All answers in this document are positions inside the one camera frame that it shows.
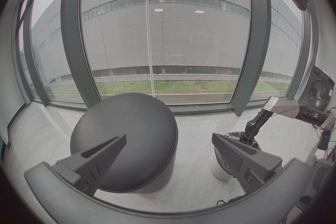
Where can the dark grey washing machine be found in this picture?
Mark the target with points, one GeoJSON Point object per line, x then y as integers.
{"type": "Point", "coordinates": [317, 91]}

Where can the white trash bin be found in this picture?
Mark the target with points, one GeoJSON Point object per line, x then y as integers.
{"type": "Point", "coordinates": [219, 176]}

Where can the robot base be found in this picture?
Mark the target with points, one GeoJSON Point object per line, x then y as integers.
{"type": "Point", "coordinates": [320, 178]}

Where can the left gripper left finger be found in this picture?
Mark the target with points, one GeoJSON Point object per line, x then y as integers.
{"type": "Point", "coordinates": [86, 162]}

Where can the window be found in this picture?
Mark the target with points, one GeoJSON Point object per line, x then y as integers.
{"type": "Point", "coordinates": [73, 34]}

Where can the dark grey round stool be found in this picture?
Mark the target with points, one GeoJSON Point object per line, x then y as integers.
{"type": "Point", "coordinates": [126, 118]}

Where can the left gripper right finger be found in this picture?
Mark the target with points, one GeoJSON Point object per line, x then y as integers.
{"type": "Point", "coordinates": [257, 165]}

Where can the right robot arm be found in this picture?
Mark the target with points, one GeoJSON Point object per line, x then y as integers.
{"type": "Point", "coordinates": [280, 107]}

